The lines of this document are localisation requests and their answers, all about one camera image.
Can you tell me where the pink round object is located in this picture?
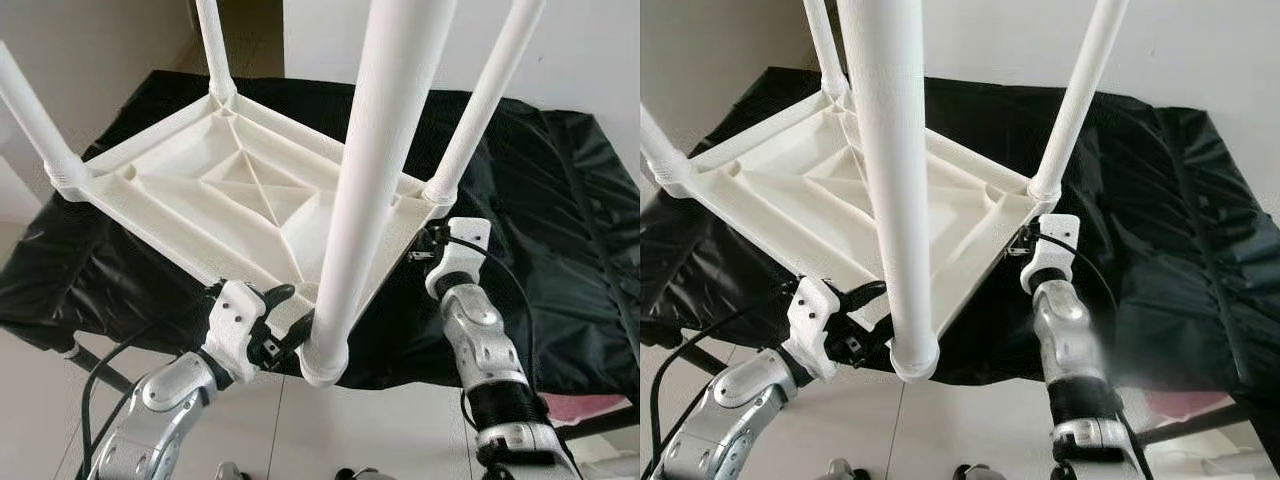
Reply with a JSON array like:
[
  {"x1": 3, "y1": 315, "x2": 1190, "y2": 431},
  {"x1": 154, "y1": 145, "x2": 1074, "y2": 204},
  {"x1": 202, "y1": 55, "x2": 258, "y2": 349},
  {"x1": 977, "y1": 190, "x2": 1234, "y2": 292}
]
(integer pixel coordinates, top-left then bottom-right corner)
[
  {"x1": 1140, "y1": 389, "x2": 1233, "y2": 417},
  {"x1": 545, "y1": 392, "x2": 632, "y2": 422}
]

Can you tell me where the white plastic object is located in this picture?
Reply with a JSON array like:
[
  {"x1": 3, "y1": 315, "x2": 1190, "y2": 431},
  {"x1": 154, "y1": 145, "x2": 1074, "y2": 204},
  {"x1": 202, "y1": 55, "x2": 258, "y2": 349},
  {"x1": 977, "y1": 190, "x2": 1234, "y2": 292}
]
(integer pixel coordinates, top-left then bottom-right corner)
[
  {"x1": 580, "y1": 449, "x2": 640, "y2": 477},
  {"x1": 1190, "y1": 444, "x2": 1280, "y2": 477}
]

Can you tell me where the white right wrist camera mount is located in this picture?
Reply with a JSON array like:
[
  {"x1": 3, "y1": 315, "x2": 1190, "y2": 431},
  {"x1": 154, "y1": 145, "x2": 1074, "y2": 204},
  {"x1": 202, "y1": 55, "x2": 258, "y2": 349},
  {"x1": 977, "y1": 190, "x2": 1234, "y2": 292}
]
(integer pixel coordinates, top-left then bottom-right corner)
[
  {"x1": 1020, "y1": 212, "x2": 1084, "y2": 294},
  {"x1": 425, "y1": 216, "x2": 494, "y2": 300}
]

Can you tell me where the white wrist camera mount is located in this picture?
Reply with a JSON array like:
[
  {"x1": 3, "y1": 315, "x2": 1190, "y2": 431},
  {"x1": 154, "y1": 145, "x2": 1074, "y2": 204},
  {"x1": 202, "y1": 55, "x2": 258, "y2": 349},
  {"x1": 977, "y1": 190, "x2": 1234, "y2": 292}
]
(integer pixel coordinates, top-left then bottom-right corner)
[
  {"x1": 784, "y1": 276, "x2": 842, "y2": 382},
  {"x1": 1020, "y1": 212, "x2": 1084, "y2": 294},
  {"x1": 199, "y1": 279, "x2": 270, "y2": 383},
  {"x1": 425, "y1": 216, "x2": 494, "y2": 300}
]

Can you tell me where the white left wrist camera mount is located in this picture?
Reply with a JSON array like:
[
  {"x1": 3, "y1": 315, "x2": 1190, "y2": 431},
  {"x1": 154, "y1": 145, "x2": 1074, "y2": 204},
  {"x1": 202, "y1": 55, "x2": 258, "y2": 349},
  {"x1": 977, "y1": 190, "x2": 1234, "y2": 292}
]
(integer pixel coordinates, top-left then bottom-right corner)
[
  {"x1": 784, "y1": 276, "x2": 842, "y2": 382},
  {"x1": 199, "y1": 279, "x2": 270, "y2": 383}
]

